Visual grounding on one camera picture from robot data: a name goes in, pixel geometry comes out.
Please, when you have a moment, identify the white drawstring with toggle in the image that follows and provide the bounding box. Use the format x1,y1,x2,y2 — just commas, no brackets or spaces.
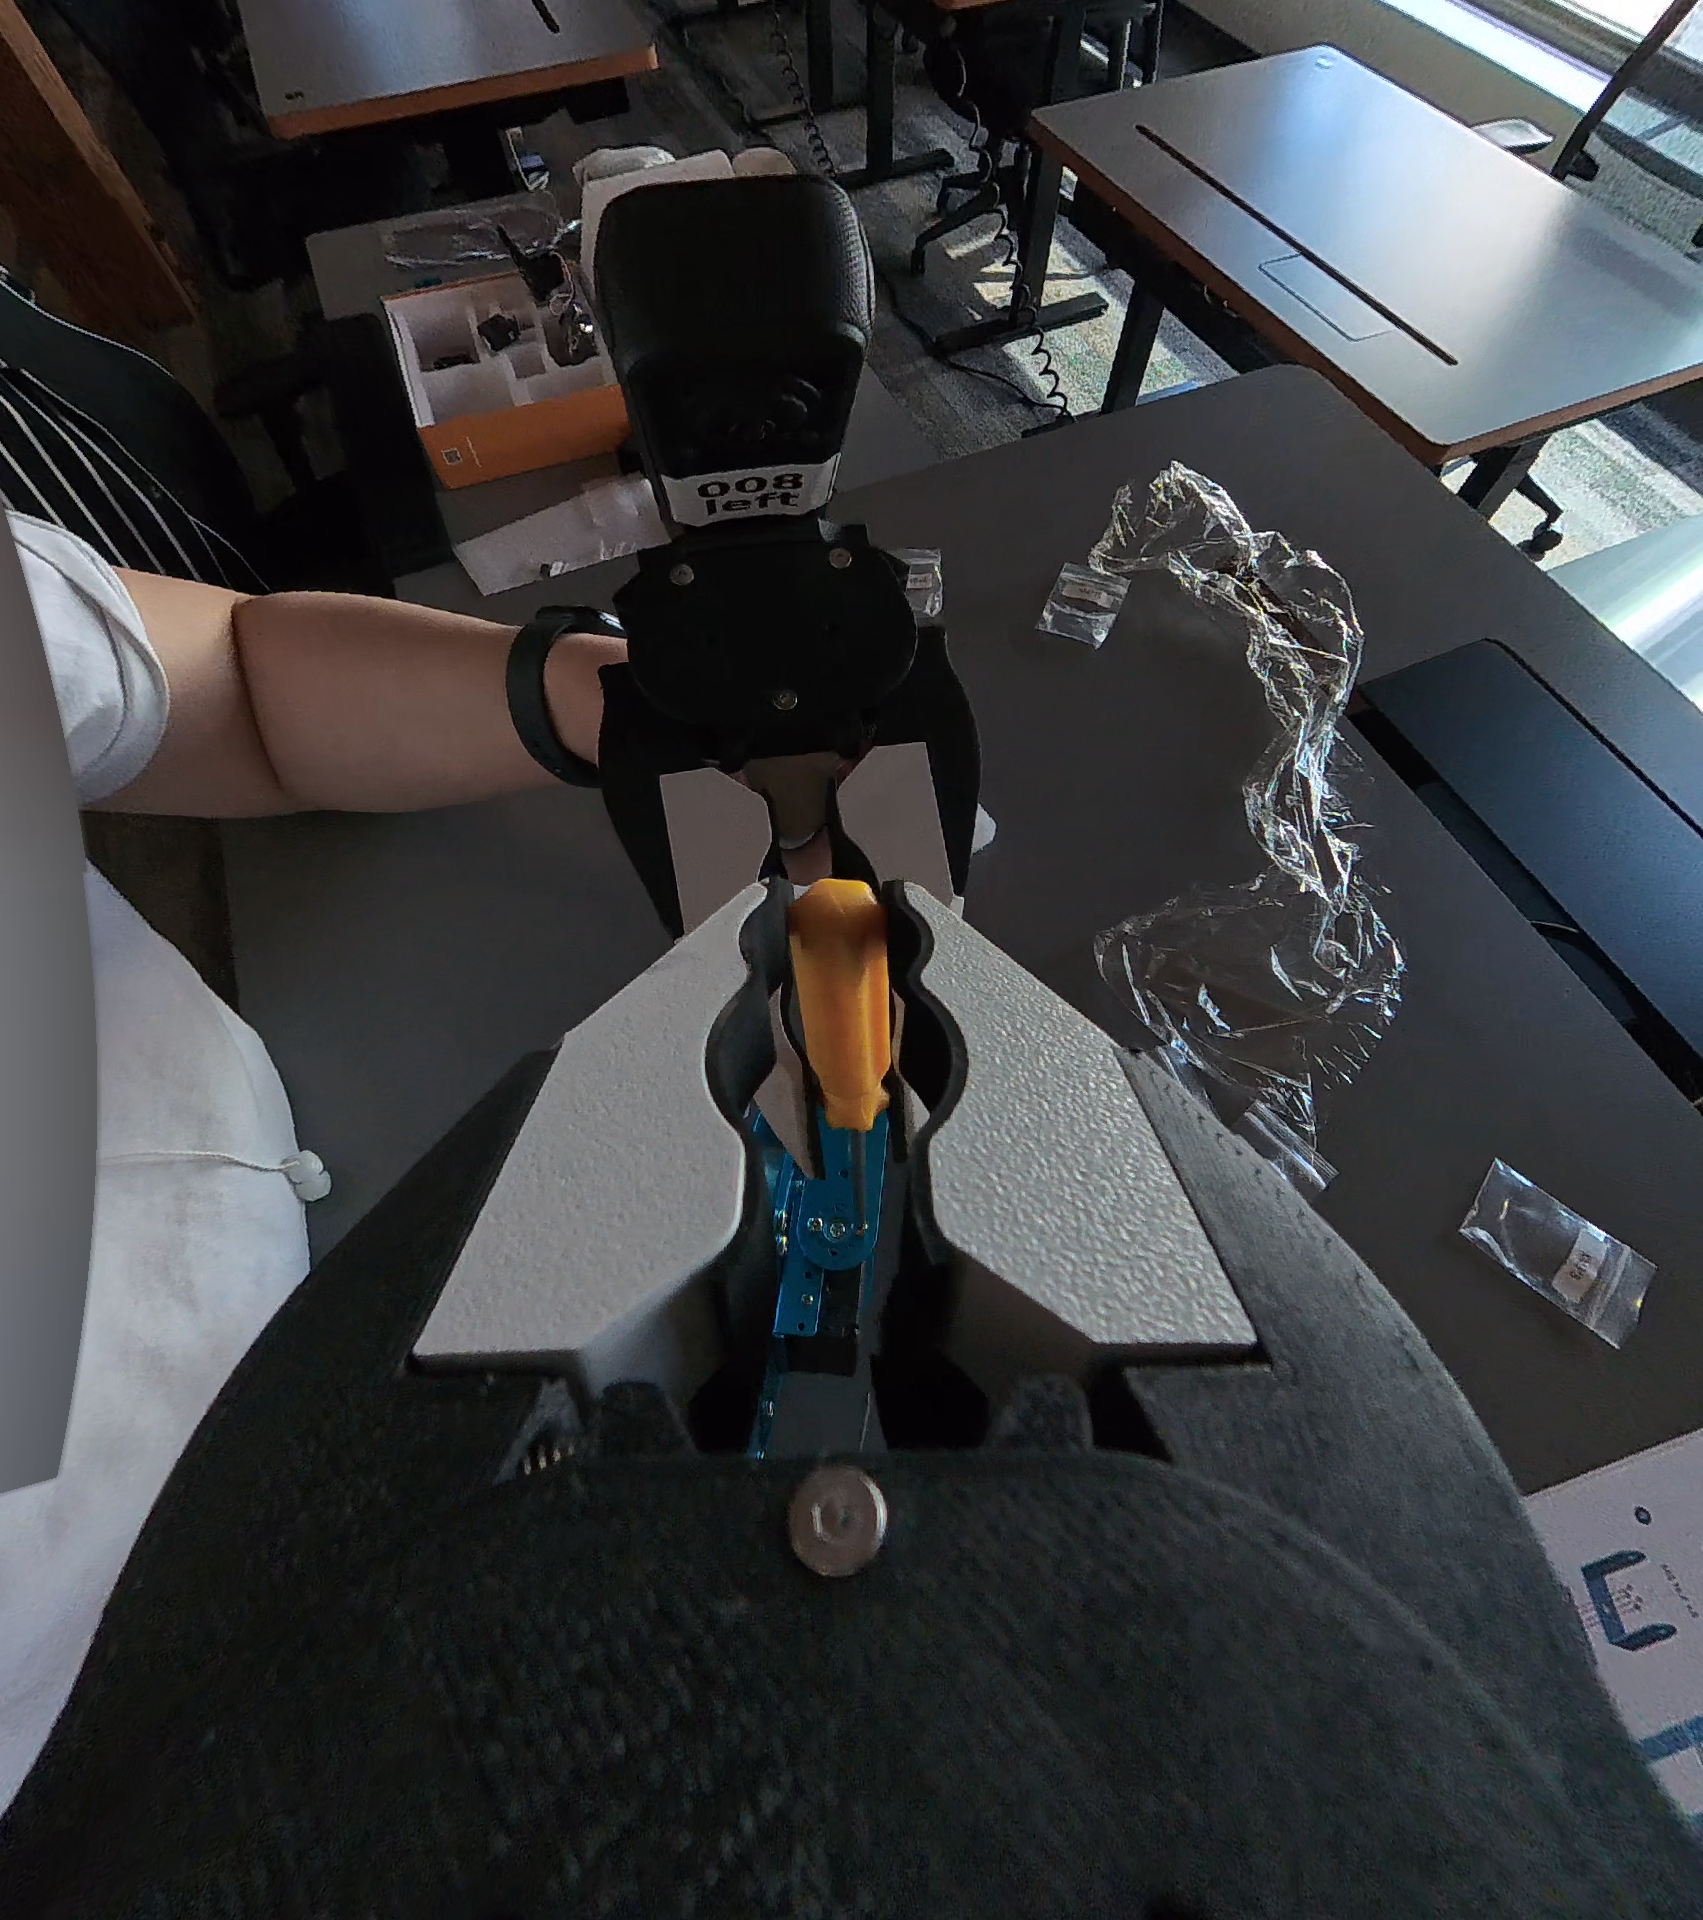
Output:
116,1146,338,1204

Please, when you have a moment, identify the person in white shirt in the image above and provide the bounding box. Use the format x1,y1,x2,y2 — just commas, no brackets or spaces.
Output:
0,510,314,1920

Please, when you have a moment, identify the printed instruction sheet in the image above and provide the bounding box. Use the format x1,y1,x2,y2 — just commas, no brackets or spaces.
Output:
1523,1392,1703,1920

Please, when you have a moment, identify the person's left hand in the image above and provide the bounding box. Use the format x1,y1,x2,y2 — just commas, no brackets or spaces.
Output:
766,754,846,889

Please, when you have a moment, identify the black wristband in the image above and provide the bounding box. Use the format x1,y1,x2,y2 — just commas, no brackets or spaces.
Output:
506,603,628,790

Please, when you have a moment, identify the orange and white cardboard box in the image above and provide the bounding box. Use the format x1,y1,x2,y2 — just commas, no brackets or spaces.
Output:
384,274,632,492

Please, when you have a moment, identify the black striped office chair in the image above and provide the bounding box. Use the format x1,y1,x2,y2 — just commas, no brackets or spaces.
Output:
0,201,276,601

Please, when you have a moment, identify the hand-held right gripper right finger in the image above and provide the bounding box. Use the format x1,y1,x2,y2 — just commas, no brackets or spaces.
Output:
874,882,1265,1398

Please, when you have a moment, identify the person's left forearm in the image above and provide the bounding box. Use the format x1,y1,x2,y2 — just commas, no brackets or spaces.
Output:
78,565,614,819

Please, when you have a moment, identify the blue metal toy robot arm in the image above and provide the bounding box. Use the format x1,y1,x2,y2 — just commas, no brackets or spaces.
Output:
746,1102,886,1463

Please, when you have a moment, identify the labelled near-empty zip bag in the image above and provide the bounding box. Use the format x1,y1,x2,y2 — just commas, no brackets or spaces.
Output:
1457,1158,1657,1349

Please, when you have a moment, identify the dark wooden cabinet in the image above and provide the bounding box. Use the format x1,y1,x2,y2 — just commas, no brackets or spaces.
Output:
0,0,200,353

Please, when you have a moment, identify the dark grey desk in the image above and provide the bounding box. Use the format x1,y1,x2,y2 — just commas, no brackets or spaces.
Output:
222,366,1703,1502

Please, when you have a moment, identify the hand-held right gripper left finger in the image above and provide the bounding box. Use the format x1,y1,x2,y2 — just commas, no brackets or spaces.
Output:
408,882,798,1403

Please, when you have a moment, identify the white packing sheet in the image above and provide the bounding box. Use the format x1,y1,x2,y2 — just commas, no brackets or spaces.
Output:
458,475,680,594

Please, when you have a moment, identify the grey table with wood edge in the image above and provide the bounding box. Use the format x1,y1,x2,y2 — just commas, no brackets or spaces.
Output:
1026,44,1703,520
236,0,662,143

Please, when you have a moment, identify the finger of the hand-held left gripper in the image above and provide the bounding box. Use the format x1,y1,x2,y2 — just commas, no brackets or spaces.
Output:
836,739,968,905
660,763,778,935

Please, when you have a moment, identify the crumpled clear plastic wrap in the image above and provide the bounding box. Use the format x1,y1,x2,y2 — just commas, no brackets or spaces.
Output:
1086,461,1411,1194

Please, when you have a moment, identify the yellow handled screwdriver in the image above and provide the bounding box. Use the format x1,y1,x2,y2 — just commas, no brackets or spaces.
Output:
786,875,894,1239

